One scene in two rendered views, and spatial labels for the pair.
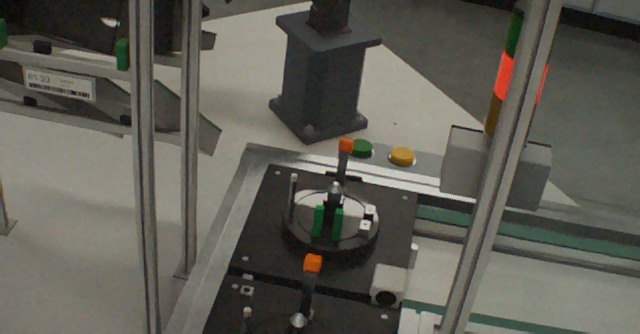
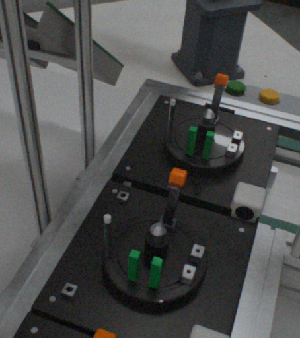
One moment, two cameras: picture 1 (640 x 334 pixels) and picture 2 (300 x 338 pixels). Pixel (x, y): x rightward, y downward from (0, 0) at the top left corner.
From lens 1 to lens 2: 40 cm
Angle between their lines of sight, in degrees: 11
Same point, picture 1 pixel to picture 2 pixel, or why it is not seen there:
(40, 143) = not seen: outside the picture
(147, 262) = (32, 166)
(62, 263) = not seen: outside the picture
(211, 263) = (100, 170)
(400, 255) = (260, 176)
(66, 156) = not seen: hidden behind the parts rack
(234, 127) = (143, 71)
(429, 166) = (291, 105)
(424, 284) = (279, 202)
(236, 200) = (130, 121)
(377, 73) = (255, 40)
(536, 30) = not seen: outside the picture
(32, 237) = not seen: outside the picture
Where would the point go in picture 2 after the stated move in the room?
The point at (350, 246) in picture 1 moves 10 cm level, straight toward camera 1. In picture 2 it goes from (217, 164) to (204, 208)
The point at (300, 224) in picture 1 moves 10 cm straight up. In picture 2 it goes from (177, 143) to (184, 94)
